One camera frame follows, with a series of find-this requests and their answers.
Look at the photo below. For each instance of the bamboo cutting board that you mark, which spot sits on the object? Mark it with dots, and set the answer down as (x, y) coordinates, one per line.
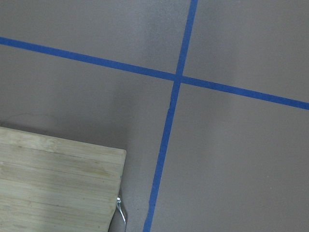
(49, 184)

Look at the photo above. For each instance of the metal cutting board handle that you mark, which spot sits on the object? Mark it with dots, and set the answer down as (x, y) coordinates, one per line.
(121, 209)

